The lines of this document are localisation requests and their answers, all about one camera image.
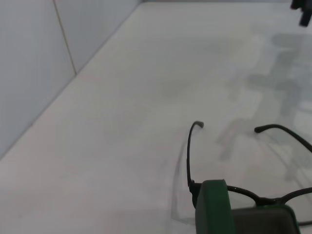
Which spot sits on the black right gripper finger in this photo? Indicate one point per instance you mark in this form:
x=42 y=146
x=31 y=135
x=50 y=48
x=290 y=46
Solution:
x=304 y=14

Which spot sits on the black glasses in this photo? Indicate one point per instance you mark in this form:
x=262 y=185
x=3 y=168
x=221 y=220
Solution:
x=193 y=190

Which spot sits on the green glasses case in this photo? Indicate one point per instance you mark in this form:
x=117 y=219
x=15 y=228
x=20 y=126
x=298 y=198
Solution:
x=214 y=207

